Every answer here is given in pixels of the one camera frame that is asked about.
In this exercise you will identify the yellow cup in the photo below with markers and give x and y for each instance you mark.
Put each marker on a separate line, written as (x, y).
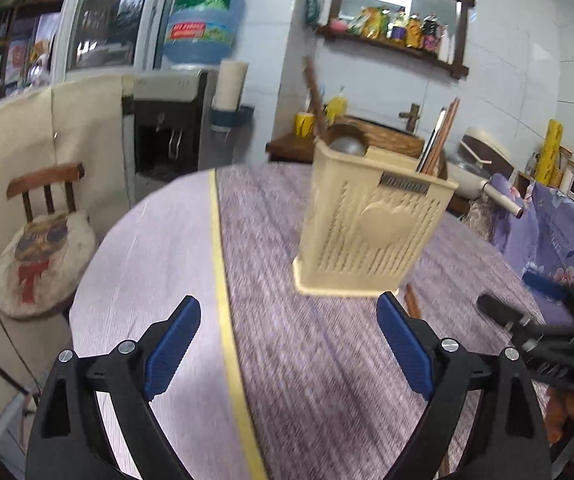
(305, 125)

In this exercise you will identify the cat print seat cushion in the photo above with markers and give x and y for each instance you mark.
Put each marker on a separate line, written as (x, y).
(42, 265)

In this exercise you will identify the yellow pump bottle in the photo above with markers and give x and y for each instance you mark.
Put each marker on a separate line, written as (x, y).
(336, 106)

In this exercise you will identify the yellow tape strip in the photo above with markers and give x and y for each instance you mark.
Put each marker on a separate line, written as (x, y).
(227, 310)

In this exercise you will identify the beige floral cloth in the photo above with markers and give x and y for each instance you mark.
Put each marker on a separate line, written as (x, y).
(477, 220)

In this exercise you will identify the purple label bottle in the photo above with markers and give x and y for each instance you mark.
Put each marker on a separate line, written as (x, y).
(398, 27)

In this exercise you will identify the beige plastic utensil holder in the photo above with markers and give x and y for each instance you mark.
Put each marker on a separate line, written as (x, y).
(367, 240)

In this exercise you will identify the yellow label bottle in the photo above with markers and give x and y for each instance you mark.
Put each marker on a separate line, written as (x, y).
(414, 31)

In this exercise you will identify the person's right hand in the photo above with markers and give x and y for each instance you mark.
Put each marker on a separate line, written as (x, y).
(567, 410)

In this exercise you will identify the dark blue cup holder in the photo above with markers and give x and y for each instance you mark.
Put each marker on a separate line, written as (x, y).
(234, 117)

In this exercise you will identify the bronze faucet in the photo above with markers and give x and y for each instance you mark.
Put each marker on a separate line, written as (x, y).
(411, 117)

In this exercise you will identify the pink bowl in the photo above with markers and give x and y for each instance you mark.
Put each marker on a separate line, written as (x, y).
(338, 26)

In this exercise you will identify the white pot with glass lid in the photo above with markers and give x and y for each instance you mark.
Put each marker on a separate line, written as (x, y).
(462, 180)

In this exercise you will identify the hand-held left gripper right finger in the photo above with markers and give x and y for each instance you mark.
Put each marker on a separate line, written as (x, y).
(407, 350)

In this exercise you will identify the glass sliding door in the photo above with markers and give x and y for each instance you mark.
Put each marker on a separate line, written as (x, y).
(112, 15)

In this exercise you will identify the brown wooden chopstick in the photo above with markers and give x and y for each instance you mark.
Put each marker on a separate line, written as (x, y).
(448, 136)
(441, 136)
(412, 302)

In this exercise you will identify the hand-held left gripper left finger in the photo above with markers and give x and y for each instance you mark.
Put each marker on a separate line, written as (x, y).
(172, 350)

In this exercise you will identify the white bottle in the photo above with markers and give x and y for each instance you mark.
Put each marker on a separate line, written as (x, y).
(446, 45)

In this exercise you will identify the wooden chair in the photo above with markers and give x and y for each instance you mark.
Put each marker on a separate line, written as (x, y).
(42, 180)

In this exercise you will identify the yellow foil roll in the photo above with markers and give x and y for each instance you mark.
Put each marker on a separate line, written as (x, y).
(549, 152)

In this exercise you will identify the blue water jug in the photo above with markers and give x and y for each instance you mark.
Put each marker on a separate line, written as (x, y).
(202, 15)

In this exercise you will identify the cluttered goods shelf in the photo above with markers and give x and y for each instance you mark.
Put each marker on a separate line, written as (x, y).
(12, 45)

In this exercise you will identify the green hanging packet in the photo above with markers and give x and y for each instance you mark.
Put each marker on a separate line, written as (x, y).
(312, 5)

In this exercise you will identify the yellow snack bag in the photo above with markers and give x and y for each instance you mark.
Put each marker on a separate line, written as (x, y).
(369, 22)

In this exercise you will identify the woven pattern wash basin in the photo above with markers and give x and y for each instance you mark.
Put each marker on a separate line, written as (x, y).
(392, 140)

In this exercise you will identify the grey water dispenser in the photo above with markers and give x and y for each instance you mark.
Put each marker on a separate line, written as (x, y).
(167, 110)

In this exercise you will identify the white brown rice cooker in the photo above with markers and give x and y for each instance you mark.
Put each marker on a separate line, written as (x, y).
(487, 147)

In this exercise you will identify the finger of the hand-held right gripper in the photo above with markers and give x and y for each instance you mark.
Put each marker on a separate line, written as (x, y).
(504, 312)
(544, 285)

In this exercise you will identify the beige cloth cover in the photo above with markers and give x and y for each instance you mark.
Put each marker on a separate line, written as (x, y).
(12, 150)

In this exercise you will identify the dark soy sauce bottle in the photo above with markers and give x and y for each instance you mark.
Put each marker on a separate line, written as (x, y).
(430, 34)

